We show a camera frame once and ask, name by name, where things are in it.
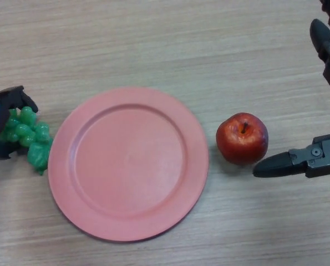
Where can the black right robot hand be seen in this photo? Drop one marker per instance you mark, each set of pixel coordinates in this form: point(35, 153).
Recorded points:
point(322, 160)

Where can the pink round plate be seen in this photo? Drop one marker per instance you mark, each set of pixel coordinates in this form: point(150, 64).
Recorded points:
point(128, 166)

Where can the red apple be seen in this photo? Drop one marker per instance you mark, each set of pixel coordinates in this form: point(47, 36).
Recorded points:
point(242, 141)

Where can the green plastic grape bunch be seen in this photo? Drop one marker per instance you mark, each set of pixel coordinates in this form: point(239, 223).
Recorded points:
point(29, 133)

